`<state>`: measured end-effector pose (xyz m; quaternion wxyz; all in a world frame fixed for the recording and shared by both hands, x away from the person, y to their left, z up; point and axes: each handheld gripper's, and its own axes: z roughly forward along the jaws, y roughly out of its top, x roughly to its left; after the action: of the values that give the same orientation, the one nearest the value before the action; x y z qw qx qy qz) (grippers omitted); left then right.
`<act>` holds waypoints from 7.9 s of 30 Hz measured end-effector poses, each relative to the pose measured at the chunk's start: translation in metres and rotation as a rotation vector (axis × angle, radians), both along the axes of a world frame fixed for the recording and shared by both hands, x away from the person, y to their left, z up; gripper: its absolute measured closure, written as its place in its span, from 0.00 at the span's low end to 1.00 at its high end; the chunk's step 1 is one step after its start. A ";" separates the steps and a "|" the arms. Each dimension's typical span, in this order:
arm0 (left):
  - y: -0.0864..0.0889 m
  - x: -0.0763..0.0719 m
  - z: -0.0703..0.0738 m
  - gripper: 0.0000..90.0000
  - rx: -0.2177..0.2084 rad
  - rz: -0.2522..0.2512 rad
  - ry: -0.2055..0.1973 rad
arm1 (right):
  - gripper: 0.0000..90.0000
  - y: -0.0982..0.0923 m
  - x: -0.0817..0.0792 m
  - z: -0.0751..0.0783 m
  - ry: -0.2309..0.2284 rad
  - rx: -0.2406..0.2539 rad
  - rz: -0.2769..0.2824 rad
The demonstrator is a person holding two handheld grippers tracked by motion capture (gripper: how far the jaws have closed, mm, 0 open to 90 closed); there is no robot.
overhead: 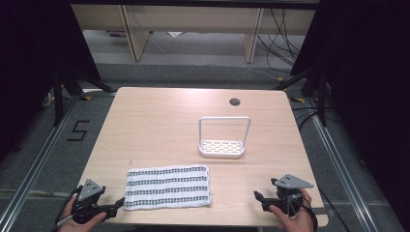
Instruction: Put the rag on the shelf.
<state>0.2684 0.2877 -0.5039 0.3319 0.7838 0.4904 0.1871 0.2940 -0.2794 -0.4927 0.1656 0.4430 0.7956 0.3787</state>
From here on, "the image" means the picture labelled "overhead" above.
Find aluminium floor rail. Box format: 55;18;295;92
0;90;117;232
304;96;381;232

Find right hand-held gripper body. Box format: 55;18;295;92
270;173;314;217

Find thin black floor cable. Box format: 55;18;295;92
317;187;353;232

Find bundle of black cables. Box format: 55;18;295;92
256;8;307;68

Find black tape floor numeral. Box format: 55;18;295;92
66;120;91;142

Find beige wooden desk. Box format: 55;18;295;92
71;3;317;64

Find person's right hand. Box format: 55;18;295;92
269;188;319;232

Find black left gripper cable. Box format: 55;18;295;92
52;185;82;232

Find white floor cable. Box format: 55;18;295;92
239;65;282;82

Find black metal stand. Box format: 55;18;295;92
273;66;331;129
52;66;116;128

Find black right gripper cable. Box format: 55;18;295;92
288;192;320;232

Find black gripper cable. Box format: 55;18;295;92
288;192;320;232
52;185;82;232

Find person's left hand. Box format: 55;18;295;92
56;194;107;232

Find white striped dish cloth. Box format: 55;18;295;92
124;164;214;212

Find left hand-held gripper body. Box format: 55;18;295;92
71;179;109;225

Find black floor cables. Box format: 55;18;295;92
290;105;337;131

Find white wire rack with handle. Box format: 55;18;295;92
197;115;252;160

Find black curtain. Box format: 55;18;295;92
0;0;102;163
289;0;410;231

